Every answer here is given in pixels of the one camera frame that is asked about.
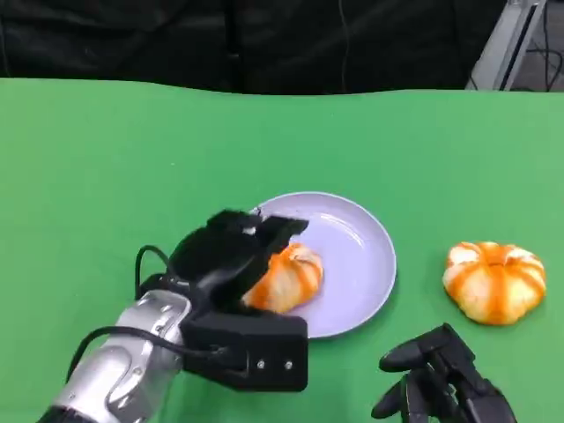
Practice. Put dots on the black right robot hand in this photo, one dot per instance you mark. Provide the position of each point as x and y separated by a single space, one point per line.
440 357

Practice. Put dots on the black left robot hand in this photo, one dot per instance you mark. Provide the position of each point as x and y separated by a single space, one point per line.
220 251

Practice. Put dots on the orange and white bread roll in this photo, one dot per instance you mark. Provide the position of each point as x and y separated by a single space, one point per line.
291 277
493 286

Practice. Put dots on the lilac plate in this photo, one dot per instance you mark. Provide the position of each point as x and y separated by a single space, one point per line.
352 264

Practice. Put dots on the green table cloth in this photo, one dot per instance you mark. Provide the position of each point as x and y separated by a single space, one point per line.
132 154

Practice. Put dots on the black backdrop curtain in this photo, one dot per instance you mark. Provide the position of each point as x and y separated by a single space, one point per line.
220 39

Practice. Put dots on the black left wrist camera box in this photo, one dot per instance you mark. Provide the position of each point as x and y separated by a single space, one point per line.
264 343

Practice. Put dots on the grey metal frame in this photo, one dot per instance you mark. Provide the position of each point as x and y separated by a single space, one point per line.
506 48

